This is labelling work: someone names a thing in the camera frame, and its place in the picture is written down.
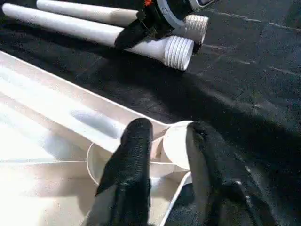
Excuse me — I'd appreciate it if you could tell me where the white plastic table top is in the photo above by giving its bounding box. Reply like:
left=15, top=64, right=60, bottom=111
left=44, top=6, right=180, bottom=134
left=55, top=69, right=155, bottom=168
left=0, top=50, right=196, bottom=226

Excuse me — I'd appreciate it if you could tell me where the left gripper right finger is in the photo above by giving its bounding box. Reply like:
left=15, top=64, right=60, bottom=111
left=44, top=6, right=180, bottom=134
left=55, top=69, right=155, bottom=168
left=185, top=120, right=279, bottom=226

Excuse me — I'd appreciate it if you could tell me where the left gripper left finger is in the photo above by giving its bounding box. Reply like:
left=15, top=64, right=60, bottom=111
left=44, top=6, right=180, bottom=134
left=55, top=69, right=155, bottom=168
left=87, top=117, right=154, bottom=226

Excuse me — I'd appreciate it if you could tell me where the white plastic table leg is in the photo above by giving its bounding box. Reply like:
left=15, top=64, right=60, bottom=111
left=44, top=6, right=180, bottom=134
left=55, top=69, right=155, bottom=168
left=36, top=0, right=209, bottom=46
left=2, top=2, right=195, bottom=72

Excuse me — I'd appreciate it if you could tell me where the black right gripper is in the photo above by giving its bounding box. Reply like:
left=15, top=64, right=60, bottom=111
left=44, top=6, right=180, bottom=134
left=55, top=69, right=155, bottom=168
left=114, top=0, right=175, bottom=50

